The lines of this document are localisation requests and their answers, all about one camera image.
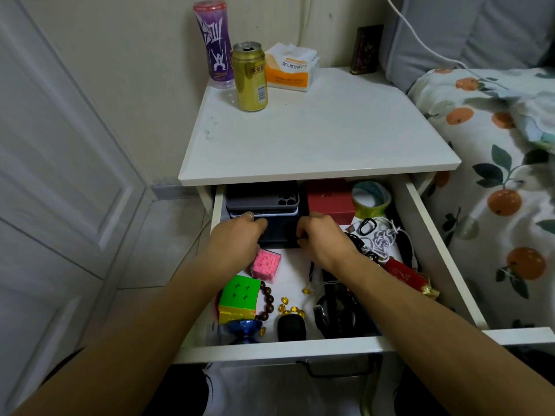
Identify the person's right fingers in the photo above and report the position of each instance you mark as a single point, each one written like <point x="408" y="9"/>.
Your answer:
<point x="308" y="227"/>

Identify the red packet with gold tassel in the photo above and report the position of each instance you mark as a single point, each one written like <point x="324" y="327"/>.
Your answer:
<point x="405" y="277"/>

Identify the purple plastic bottle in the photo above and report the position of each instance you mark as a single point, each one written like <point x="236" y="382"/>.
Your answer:
<point x="214" y="43"/>

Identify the colourful puzzle cube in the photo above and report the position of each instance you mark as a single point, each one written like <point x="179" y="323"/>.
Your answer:
<point x="238" y="298"/>

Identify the red box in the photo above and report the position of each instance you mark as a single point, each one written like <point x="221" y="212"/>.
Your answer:
<point x="329" y="199"/>

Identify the small black device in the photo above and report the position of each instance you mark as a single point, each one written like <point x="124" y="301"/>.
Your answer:
<point x="291" y="327"/>

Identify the person's left hand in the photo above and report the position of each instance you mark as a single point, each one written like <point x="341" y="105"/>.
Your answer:
<point x="234" y="244"/>

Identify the grey phone case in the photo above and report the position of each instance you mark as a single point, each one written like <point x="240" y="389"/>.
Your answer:
<point x="260" y="195"/>

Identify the grey cushion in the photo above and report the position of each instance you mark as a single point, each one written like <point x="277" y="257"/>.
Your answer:
<point x="468" y="30"/>

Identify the person's right forearm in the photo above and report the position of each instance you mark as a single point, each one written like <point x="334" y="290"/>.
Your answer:
<point x="425" y="337"/>

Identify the blue yo-yo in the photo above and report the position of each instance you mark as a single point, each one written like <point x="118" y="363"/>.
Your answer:
<point x="243" y="331"/>

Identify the white nightstand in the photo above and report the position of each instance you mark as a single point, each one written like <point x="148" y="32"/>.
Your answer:
<point x="316" y="125"/>

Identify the green tape roll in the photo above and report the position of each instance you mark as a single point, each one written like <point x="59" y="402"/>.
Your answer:
<point x="381" y="203"/>

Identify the white drawer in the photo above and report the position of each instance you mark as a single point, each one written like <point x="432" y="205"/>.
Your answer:
<point x="299" y="272"/>

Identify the gold drink can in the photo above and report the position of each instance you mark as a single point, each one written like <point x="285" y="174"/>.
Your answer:
<point x="249" y="77"/>

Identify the pink maze cube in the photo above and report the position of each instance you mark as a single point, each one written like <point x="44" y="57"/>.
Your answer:
<point x="266" y="265"/>

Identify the person's left forearm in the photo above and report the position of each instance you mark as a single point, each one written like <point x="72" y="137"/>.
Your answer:
<point x="143" y="333"/>

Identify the black headphones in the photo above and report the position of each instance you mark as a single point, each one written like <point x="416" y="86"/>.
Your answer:
<point x="336" y="314"/>

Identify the pale phone case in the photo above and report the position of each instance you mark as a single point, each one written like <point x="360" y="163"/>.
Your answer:
<point x="277" y="212"/>

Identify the black carabiner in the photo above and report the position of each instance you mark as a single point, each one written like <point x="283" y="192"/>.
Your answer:
<point x="367" y="226"/>

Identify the orange white tissue pack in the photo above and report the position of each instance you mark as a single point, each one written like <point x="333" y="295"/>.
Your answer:
<point x="291" y="67"/>

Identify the white panelled door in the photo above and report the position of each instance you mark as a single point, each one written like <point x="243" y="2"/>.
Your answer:
<point x="52" y="190"/>

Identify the orange fruit print bedsheet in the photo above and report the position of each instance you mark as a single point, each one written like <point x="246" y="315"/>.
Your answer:
<point x="498" y="177"/>

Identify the black box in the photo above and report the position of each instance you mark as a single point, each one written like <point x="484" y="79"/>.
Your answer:
<point x="282" y="236"/>

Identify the scattered gold capsules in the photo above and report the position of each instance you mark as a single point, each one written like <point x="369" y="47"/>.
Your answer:
<point x="289" y="308"/>

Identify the person's right hand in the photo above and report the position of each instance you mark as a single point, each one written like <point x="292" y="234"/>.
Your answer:
<point x="327" y="244"/>

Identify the person's left fingers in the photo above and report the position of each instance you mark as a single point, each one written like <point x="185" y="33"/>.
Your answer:
<point x="256" y="225"/>

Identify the dark small box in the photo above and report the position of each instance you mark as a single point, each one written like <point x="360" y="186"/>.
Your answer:
<point x="366" y="49"/>

